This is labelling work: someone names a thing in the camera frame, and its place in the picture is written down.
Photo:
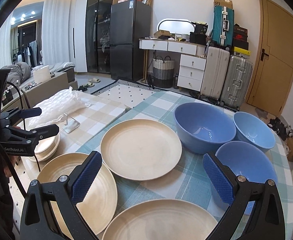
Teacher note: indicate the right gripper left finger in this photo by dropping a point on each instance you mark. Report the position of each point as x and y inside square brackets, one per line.
[38, 220]

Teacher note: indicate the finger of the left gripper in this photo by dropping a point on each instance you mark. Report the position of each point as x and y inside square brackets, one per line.
[40, 132]
[17, 113]

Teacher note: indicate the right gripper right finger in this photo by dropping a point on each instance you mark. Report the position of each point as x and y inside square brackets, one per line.
[266, 220]

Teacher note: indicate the beige plate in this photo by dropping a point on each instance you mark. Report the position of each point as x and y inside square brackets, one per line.
[140, 149]
[161, 219]
[100, 202]

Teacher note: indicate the light blue bowl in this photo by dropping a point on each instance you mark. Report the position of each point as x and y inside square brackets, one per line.
[252, 130]

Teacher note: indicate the large blue bowl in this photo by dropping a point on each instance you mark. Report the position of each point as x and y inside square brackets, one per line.
[203, 128]

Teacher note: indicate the stack of small beige plates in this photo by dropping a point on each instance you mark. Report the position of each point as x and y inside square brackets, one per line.
[45, 149]

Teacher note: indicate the white bubble wrap bag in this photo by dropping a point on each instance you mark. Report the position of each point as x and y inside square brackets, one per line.
[53, 109]

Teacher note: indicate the metal phone stand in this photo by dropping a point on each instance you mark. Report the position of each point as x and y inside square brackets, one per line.
[69, 123]

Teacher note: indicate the beige checked tablecloth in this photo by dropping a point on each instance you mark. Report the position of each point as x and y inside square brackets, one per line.
[98, 113]

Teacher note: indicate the grey sofa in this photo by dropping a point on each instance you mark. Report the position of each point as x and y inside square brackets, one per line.
[41, 82]

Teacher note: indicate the teal checked tablecloth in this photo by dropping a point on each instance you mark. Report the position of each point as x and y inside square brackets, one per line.
[187, 181]

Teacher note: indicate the dotted white rug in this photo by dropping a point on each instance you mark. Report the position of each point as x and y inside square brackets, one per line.
[126, 92]

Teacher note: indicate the silver suitcase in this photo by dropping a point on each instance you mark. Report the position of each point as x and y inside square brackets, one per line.
[236, 83]

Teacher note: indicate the black refrigerator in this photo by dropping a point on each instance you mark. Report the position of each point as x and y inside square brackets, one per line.
[130, 21]

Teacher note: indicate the woven laundry basket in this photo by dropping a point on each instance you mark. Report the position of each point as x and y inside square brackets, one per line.
[163, 71]

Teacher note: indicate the wooden door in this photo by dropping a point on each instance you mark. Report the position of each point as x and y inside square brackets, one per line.
[272, 75]

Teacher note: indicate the white suitcase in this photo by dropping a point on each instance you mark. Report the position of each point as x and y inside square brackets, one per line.
[217, 61]

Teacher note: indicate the white drawer unit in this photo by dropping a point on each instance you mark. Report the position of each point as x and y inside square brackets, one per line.
[191, 72]

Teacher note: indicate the stacked shoe boxes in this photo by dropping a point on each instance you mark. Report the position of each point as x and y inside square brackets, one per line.
[240, 41]

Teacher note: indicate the white dressing desk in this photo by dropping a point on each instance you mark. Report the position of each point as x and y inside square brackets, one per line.
[172, 46]

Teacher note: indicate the teal suitcase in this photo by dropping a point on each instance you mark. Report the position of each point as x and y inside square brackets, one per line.
[222, 32]

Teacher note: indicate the oval mirror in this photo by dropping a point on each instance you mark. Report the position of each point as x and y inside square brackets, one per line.
[176, 26]

